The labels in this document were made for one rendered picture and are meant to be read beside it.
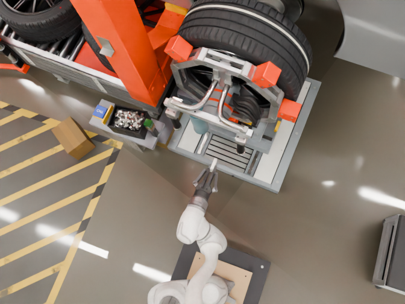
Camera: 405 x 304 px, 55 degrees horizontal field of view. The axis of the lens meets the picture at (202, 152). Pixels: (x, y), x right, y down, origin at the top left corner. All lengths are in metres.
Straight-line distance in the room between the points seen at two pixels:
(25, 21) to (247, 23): 1.65
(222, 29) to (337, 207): 1.48
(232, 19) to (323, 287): 1.70
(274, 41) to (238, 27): 0.16
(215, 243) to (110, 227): 1.07
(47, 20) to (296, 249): 2.17
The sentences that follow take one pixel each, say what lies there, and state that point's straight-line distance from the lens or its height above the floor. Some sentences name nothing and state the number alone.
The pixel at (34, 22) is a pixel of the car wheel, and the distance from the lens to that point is 2.85.
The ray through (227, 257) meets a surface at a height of 0.30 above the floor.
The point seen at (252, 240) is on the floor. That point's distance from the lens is 2.56.
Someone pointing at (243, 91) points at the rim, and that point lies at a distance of 2.14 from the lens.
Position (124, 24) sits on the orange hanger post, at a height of 1.25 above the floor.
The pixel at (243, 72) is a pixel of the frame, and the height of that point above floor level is 1.12.
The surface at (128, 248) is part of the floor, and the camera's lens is 2.66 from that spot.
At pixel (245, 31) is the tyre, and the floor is 1.18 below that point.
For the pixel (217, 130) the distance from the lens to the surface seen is 2.56.
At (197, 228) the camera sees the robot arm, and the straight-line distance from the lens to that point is 1.75.
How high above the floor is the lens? 2.56
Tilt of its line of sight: 73 degrees down
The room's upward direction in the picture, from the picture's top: 18 degrees counter-clockwise
